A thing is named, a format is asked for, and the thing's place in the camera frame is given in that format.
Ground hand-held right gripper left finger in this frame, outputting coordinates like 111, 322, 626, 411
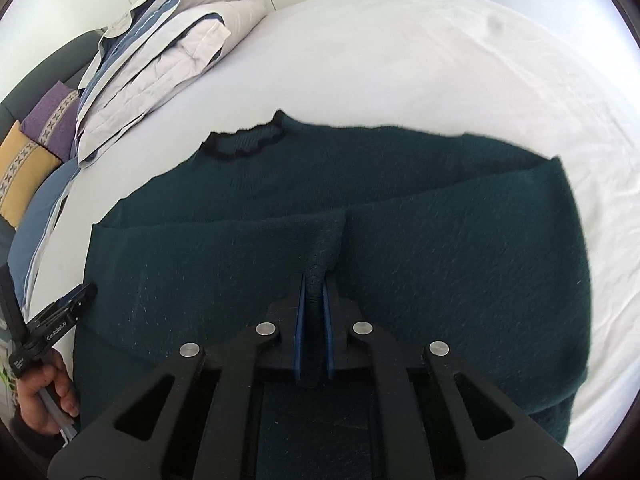
47, 275, 308, 480

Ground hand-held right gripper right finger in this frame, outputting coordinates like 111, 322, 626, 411
323, 279, 576, 480

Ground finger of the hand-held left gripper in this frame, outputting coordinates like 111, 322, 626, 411
59, 283, 99, 319

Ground dark green sweater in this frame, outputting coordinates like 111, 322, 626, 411
74, 109, 593, 480

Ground person's left forearm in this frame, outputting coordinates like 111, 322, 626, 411
7, 405, 66, 466

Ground person's left hand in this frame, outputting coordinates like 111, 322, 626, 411
17, 351, 81, 434

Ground blue pillow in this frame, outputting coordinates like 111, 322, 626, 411
7, 157, 83, 306

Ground yellow cushion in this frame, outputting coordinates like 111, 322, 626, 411
0, 121, 62, 228

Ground purple cushion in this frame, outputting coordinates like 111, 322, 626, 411
21, 81, 81, 161

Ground grey headboard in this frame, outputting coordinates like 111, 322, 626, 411
0, 27, 108, 126

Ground folded striped duvet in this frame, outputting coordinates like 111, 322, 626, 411
75, 0, 266, 168

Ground bed with white sheet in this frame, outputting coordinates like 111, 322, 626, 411
25, 0, 640, 466

